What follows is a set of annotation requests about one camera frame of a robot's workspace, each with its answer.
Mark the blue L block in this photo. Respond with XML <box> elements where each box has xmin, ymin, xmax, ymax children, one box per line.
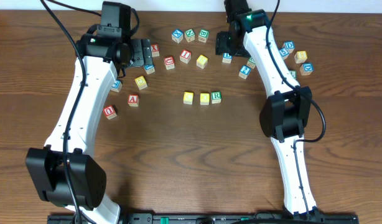
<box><xmin>222</xmin><ymin>53</ymin><xmax>232</xmax><ymax>63</ymax></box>

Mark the green R block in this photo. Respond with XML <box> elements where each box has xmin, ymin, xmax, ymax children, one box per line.
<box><xmin>211</xmin><ymin>91</ymin><xmax>222</xmax><ymax>104</ymax></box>

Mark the yellow O block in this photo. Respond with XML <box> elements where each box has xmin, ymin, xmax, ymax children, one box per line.
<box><xmin>200</xmin><ymin>93</ymin><xmax>210</xmax><ymax>106</ymax></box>

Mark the yellow C block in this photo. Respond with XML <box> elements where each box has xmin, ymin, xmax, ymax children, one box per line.
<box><xmin>183</xmin><ymin>91</ymin><xmax>194</xmax><ymax>105</ymax></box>

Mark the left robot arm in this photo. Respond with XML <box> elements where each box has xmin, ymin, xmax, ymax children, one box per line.
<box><xmin>26</xmin><ymin>1</ymin><xmax>152</xmax><ymax>223</ymax></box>

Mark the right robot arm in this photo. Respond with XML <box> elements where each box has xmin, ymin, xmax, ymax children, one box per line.
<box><xmin>215</xmin><ymin>0</ymin><xmax>316</xmax><ymax>218</ymax></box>

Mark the red Y block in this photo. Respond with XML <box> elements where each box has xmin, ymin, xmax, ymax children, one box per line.
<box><xmin>151</xmin><ymin>44</ymin><xmax>160</xmax><ymax>57</ymax></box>

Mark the blue P block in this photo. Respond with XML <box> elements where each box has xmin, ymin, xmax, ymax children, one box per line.
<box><xmin>144</xmin><ymin>65</ymin><xmax>155</xmax><ymax>75</ymax></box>

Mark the green B block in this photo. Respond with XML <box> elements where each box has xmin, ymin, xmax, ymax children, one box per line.
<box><xmin>198</xmin><ymin>29</ymin><xmax>210</xmax><ymax>43</ymax></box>

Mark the yellow block centre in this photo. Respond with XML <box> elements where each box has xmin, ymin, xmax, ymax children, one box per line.
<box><xmin>196</xmin><ymin>55</ymin><xmax>208</xmax><ymax>69</ymax></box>

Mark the red U block upper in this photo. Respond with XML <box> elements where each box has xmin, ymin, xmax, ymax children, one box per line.
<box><xmin>164</xmin><ymin>56</ymin><xmax>175</xmax><ymax>70</ymax></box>

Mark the red u block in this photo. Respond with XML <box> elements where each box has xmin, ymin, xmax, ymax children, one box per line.
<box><xmin>103</xmin><ymin>105</ymin><xmax>117</xmax><ymax>119</ymax></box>
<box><xmin>164</xmin><ymin>56</ymin><xmax>175</xmax><ymax>70</ymax></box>

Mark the yellow block left lower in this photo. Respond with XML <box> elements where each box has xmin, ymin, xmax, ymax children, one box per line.
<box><xmin>134</xmin><ymin>76</ymin><xmax>147</xmax><ymax>90</ymax></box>

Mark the green Z block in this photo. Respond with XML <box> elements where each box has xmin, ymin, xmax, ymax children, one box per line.
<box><xmin>246</xmin><ymin>57</ymin><xmax>256</xmax><ymax>69</ymax></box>

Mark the blue 2 block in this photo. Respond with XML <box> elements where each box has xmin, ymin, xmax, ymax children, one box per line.
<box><xmin>238</xmin><ymin>65</ymin><xmax>251</xmax><ymax>79</ymax></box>

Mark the green N block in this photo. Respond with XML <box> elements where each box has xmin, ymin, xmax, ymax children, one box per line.
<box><xmin>184</xmin><ymin>29</ymin><xmax>195</xmax><ymax>42</ymax></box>

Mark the red I block left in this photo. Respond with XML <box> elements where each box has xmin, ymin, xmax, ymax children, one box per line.
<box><xmin>179</xmin><ymin>49</ymin><xmax>192</xmax><ymax>63</ymax></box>

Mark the blue T block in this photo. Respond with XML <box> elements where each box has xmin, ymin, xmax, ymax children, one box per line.
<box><xmin>111</xmin><ymin>80</ymin><xmax>123</xmax><ymax>93</ymax></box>

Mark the red A block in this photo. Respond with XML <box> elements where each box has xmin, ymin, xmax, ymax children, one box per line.
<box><xmin>128</xmin><ymin>95</ymin><xmax>140</xmax><ymax>107</ymax></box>

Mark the blue S block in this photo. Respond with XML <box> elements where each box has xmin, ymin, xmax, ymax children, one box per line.
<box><xmin>279</xmin><ymin>48</ymin><xmax>289</xmax><ymax>60</ymax></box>

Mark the blue D block upper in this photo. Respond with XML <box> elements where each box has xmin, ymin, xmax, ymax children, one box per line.
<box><xmin>282</xmin><ymin>41</ymin><xmax>295</xmax><ymax>54</ymax></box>

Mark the blue d block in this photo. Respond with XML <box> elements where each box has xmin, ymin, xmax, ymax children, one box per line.
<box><xmin>300</xmin><ymin>63</ymin><xmax>314</xmax><ymax>75</ymax></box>
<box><xmin>282</xmin><ymin>41</ymin><xmax>295</xmax><ymax>54</ymax></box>

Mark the red U block lower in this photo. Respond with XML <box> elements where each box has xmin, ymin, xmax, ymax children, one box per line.
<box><xmin>103</xmin><ymin>105</ymin><xmax>117</xmax><ymax>119</ymax></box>

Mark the green L block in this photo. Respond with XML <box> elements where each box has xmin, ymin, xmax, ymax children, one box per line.
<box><xmin>289</xmin><ymin>70</ymin><xmax>297</xmax><ymax>79</ymax></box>

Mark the yellow block far right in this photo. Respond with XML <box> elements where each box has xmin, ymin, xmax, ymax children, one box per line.
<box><xmin>294</xmin><ymin>51</ymin><xmax>307</xmax><ymax>63</ymax></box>

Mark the blue D block lower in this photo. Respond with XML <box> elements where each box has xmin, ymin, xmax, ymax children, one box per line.
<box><xmin>300</xmin><ymin>63</ymin><xmax>314</xmax><ymax>75</ymax></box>

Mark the left black cable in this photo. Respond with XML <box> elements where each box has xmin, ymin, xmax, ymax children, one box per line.
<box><xmin>38</xmin><ymin>0</ymin><xmax>141</xmax><ymax>224</ymax></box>

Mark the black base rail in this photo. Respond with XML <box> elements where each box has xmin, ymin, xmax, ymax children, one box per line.
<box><xmin>47</xmin><ymin>212</ymin><xmax>360</xmax><ymax>224</ymax></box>

